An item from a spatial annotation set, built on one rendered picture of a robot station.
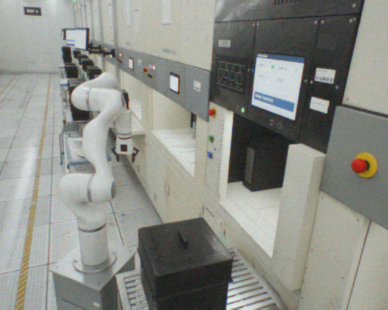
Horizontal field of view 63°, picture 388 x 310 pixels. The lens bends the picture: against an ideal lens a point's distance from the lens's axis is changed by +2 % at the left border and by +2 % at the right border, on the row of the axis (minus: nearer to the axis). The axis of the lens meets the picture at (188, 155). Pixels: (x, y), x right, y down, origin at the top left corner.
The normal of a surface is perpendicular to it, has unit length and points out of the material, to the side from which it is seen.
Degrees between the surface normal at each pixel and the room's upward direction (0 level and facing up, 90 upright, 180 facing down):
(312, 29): 90
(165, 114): 90
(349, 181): 90
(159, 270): 0
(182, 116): 90
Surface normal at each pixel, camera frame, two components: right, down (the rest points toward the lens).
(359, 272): 0.36, 0.34
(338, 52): -0.93, 0.10
